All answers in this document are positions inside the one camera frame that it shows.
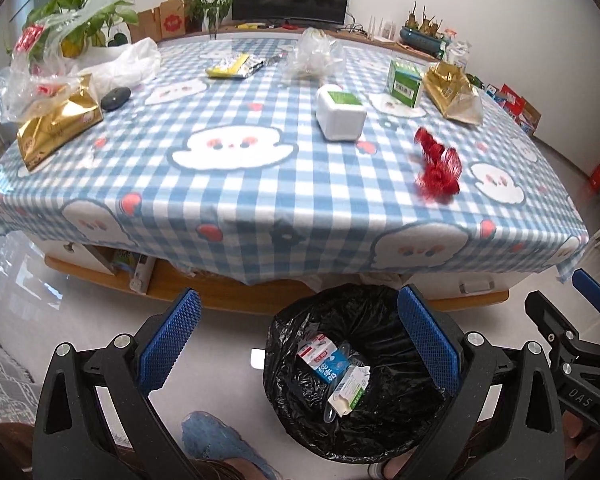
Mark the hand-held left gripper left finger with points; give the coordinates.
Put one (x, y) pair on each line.
(172, 335)

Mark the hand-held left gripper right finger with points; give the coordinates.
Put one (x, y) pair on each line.
(427, 335)

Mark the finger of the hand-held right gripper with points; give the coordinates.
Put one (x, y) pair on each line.
(592, 290)
(550, 317)

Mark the white green medicine box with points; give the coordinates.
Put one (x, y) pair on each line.
(350, 390)

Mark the blue white milk carton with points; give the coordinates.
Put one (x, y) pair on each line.
(325, 360)

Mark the clear plastic tube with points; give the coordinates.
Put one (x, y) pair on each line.
(331, 412)

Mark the black-lined trash bin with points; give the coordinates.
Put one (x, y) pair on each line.
(300, 395)

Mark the yellow white snack wrapper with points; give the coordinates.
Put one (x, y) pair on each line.
(232, 66)

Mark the person's right hand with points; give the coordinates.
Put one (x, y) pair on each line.
(577, 427)

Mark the white power strip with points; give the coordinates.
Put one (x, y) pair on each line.
(140, 275)

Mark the colourful packet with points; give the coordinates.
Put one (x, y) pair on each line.
(122, 260)

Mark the light blue slipper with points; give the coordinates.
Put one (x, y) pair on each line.
(380, 471)
(215, 435)

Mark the red paper scrap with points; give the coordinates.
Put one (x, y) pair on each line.
(597, 178)

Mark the person's right leg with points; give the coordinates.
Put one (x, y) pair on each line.
(482, 437)

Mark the blue checked tablecloth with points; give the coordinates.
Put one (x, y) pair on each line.
(230, 200)

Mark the red mesh net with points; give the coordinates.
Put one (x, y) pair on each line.
(437, 175)

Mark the pile of colourful cartons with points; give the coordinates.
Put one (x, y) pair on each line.
(512, 105)

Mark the white bottle green label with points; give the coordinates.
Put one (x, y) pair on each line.
(340, 117)

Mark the gold foil bag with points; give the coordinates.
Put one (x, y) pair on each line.
(55, 125)
(447, 87)

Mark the dark green bundle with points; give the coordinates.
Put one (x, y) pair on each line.
(474, 79)

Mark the dark grey computer mouse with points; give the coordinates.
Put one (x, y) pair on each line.
(115, 98)

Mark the small green box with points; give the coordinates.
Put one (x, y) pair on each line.
(405, 85)

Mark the white tissue pack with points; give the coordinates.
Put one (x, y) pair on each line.
(457, 55)

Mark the white plastic bag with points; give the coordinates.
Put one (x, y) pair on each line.
(130, 62)

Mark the clear bag with red print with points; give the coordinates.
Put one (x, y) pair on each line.
(20, 90)

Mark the bonsai in blue pot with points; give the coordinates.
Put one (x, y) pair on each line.
(420, 40)

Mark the white television cabinet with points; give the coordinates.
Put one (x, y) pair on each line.
(375, 44)

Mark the small clear plastic wrapper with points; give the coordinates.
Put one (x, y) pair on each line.
(276, 56)

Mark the crumpled clear plastic bag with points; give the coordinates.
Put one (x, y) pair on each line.
(312, 52)

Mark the white router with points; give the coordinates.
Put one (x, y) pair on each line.
(382, 32)

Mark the plain brown cardboard box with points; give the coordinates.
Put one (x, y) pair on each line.
(142, 25)

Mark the cardboard box with red print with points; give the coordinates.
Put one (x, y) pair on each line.
(172, 20)

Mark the yellow flat packet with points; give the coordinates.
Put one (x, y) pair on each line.
(247, 24)

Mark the small potted plant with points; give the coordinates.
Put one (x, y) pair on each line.
(207, 10)

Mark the large green potted plant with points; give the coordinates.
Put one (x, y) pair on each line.
(75, 0)

